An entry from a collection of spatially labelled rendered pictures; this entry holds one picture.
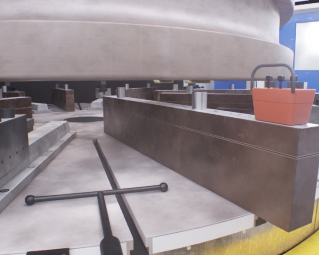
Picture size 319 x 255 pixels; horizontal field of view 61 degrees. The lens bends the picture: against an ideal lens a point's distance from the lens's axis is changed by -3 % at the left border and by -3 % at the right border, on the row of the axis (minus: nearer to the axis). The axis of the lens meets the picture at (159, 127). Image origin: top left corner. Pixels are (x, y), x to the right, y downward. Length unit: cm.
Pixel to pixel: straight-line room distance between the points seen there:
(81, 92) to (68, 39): 664
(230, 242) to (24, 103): 232
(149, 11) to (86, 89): 659
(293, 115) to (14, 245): 103
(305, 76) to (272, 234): 532
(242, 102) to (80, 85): 551
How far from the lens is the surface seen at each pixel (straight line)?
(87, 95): 812
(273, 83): 434
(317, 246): 171
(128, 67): 140
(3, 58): 145
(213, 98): 330
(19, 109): 292
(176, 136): 159
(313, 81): 649
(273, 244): 148
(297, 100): 103
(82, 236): 105
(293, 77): 101
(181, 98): 336
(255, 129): 112
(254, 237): 135
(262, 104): 110
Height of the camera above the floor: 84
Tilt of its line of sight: 10 degrees down
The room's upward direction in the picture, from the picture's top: straight up
